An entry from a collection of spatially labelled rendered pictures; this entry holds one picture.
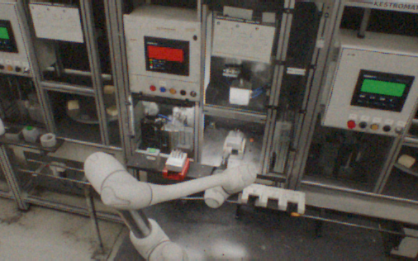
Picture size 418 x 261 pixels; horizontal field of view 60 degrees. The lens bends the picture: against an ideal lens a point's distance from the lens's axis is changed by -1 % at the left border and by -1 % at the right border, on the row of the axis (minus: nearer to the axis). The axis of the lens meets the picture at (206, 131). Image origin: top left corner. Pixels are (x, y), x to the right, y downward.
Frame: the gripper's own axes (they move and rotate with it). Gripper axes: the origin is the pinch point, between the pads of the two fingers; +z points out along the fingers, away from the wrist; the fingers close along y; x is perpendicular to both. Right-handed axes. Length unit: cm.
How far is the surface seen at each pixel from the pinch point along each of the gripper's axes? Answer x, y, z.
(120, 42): 67, 52, 13
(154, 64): 46, 44, 10
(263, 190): -22.9, -26.9, 2.4
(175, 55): 34, 50, 10
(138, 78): 57, 32, 12
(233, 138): 1.5, -12.2, 29.8
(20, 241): 158, -115, -16
